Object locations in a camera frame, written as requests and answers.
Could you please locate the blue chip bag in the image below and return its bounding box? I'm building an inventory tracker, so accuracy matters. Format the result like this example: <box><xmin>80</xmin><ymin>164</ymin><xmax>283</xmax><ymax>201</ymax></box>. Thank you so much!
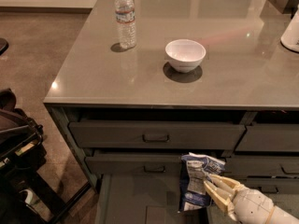
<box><xmin>178</xmin><ymin>153</ymin><xmax>225</xmax><ymax>212</ymax></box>

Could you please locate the middle left grey drawer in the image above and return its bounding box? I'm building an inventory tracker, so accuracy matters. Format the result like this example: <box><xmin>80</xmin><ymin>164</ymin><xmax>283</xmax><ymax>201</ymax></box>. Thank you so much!
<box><xmin>85</xmin><ymin>152</ymin><xmax>182</xmax><ymax>175</ymax></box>

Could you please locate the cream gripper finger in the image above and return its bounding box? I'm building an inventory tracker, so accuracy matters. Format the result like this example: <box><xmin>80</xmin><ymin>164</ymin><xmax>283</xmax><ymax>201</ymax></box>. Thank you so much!
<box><xmin>204</xmin><ymin>180</ymin><xmax>237</xmax><ymax>221</ymax></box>
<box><xmin>207</xmin><ymin>175</ymin><xmax>246</xmax><ymax>195</ymax></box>

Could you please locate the top right grey drawer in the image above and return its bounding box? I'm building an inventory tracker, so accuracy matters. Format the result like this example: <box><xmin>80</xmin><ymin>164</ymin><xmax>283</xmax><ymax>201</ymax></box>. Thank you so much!
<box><xmin>236</xmin><ymin>124</ymin><xmax>299</xmax><ymax>152</ymax></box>

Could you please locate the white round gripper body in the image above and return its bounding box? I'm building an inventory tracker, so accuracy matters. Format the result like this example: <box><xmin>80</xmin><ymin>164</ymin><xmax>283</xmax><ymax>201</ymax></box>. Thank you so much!
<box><xmin>232</xmin><ymin>189</ymin><xmax>276</xmax><ymax>224</ymax></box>

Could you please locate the clear plastic water bottle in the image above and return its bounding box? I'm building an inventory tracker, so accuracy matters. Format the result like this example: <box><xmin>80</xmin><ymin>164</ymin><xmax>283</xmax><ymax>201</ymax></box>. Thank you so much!
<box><xmin>115</xmin><ymin>0</ymin><xmax>136</xmax><ymax>49</ymax></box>

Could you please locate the grey counter cabinet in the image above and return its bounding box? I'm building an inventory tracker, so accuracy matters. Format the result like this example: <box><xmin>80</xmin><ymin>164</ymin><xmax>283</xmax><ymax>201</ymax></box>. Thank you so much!
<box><xmin>45</xmin><ymin>0</ymin><xmax>299</xmax><ymax>213</ymax></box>

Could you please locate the bottom left open drawer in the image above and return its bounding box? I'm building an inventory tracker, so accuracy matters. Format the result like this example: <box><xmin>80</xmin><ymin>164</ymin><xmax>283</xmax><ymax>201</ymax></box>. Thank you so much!
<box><xmin>95</xmin><ymin>175</ymin><xmax>210</xmax><ymax>224</ymax></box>

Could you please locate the top left grey drawer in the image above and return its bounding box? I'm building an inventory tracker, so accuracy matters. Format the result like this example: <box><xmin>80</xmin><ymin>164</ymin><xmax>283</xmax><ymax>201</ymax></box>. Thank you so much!
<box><xmin>69</xmin><ymin>120</ymin><xmax>245</xmax><ymax>149</ymax></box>

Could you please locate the grey drawer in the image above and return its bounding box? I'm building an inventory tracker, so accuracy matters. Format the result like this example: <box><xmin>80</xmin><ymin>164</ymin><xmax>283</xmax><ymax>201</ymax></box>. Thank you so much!
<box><xmin>85</xmin><ymin>152</ymin><xmax>182</xmax><ymax>175</ymax></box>
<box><xmin>236</xmin><ymin>124</ymin><xmax>299</xmax><ymax>152</ymax></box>
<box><xmin>238</xmin><ymin>178</ymin><xmax>299</xmax><ymax>194</ymax></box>
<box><xmin>224</xmin><ymin>156</ymin><xmax>299</xmax><ymax>176</ymax></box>
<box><xmin>69</xmin><ymin>120</ymin><xmax>245</xmax><ymax>149</ymax></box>

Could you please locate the bottom right grey drawer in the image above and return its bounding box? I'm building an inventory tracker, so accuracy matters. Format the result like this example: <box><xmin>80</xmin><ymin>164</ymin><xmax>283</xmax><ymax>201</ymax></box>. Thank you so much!
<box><xmin>238</xmin><ymin>178</ymin><xmax>299</xmax><ymax>194</ymax></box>

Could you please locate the middle right grey drawer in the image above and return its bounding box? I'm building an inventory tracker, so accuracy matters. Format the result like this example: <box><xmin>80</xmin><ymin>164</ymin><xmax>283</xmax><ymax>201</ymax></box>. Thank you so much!
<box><xmin>224</xmin><ymin>156</ymin><xmax>299</xmax><ymax>176</ymax></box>

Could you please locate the black round stool edge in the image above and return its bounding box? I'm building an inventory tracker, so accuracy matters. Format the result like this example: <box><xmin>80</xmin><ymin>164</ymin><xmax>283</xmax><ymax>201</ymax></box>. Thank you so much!
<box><xmin>0</xmin><ymin>38</ymin><xmax>8</xmax><ymax>55</ymax></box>

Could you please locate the white bowl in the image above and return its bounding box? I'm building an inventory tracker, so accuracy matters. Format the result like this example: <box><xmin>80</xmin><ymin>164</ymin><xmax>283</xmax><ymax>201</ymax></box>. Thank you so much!
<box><xmin>165</xmin><ymin>39</ymin><xmax>206</xmax><ymax>73</ymax></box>

